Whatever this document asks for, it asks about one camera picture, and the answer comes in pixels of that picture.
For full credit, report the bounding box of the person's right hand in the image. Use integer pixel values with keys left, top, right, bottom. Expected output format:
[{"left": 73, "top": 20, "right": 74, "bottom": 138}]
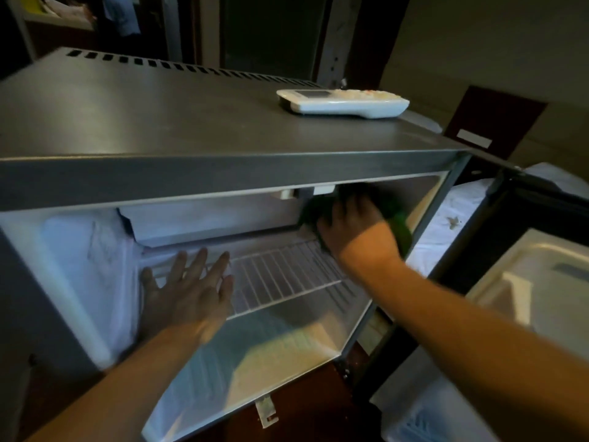
[{"left": 317, "top": 194, "right": 402, "bottom": 277}]

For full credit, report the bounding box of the person's left hand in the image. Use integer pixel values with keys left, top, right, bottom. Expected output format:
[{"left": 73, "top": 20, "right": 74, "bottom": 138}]
[{"left": 139, "top": 248, "right": 235, "bottom": 345}]

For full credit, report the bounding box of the green cleaning cloth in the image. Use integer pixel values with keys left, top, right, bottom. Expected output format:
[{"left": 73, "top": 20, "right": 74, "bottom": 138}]
[{"left": 298, "top": 183, "right": 413, "bottom": 260}]

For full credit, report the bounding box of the person's left forearm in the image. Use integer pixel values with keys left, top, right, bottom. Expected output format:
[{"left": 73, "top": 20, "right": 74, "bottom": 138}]
[{"left": 25, "top": 321, "right": 214, "bottom": 442}]

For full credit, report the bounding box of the person's right forearm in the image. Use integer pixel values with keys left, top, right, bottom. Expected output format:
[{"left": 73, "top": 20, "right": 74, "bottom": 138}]
[{"left": 343, "top": 258, "right": 589, "bottom": 442}]

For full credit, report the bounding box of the white freezer compartment flap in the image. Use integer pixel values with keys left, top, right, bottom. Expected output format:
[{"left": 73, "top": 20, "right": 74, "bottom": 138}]
[{"left": 117, "top": 192, "right": 306, "bottom": 248}]

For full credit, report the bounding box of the grey mini fridge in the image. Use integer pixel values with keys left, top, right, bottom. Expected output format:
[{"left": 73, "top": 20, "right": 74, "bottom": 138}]
[{"left": 0, "top": 47, "right": 472, "bottom": 442}]

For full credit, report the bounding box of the white remote control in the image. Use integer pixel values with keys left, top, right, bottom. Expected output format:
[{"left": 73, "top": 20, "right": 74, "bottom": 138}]
[{"left": 276, "top": 88, "right": 410, "bottom": 120}]

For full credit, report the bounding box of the dark red wooden furniture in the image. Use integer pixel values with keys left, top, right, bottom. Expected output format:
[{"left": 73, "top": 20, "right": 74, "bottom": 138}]
[{"left": 444, "top": 85, "right": 548, "bottom": 161}]

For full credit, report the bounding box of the fridge door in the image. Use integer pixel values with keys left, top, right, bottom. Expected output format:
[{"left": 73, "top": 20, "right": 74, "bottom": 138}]
[{"left": 350, "top": 147, "right": 589, "bottom": 442}]

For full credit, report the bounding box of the white wire fridge shelf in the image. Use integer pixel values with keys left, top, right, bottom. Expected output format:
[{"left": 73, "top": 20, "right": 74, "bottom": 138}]
[{"left": 152, "top": 239, "right": 357, "bottom": 320}]

